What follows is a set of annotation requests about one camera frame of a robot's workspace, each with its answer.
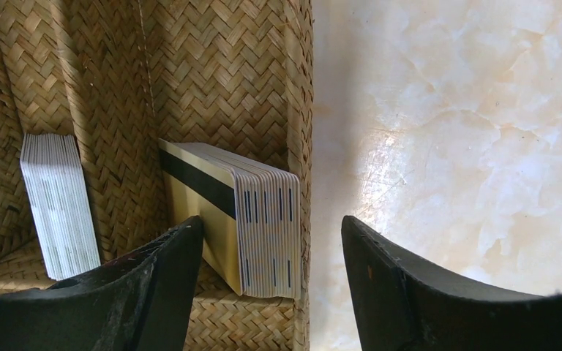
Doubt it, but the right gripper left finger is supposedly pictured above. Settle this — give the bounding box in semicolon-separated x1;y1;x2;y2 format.
0;216;204;350

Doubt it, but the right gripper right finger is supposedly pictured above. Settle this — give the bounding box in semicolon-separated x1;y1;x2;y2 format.
341;216;562;350

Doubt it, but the woven brown divided tray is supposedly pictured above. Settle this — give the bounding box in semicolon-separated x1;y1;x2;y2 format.
0;1;313;350

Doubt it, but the gold card in tray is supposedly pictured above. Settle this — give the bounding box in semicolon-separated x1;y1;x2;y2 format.
159;139;301;299

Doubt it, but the silver card in tray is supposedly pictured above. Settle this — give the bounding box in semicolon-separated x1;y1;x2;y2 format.
20;134;100;280

